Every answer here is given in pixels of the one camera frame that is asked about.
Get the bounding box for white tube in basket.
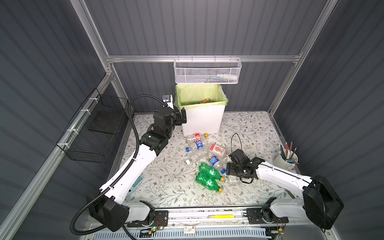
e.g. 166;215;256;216
217;74;239;82

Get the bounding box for clear crushed plastic bottle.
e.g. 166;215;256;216
185;150;209;166

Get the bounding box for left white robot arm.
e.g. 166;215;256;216
87;107;187;232

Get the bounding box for white wire mesh basket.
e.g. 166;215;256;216
173;57;242;85

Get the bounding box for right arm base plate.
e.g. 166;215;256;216
243;208;289;225

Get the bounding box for clear bottle watermelon label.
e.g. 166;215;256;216
208;144;226;157

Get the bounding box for white paper cup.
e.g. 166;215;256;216
273;151;299;170

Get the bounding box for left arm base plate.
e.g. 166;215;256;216
127;210;169;228

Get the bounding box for white plastic trash bin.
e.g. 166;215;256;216
182;103;226;137

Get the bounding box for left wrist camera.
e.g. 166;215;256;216
162;95;174;109

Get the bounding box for green bottle lower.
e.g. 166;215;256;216
195;173;223;193

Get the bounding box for clear bottle red label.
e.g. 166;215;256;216
186;133;209;144

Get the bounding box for black wire mesh basket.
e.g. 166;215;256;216
57;90;129;164

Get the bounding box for yellow marker on rail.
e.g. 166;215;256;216
208;215;235;219

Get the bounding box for white green label bottle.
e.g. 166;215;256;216
228;175;241;185

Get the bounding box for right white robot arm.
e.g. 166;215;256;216
227;149;344;230

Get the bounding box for green bin liner bag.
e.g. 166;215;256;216
174;84;229;110

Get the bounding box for pens in cup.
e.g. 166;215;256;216
280;142;298;164

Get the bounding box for green bottle upper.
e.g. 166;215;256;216
199;163;226;183

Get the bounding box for clear bottle blue cap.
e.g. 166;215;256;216
186;140;208;153

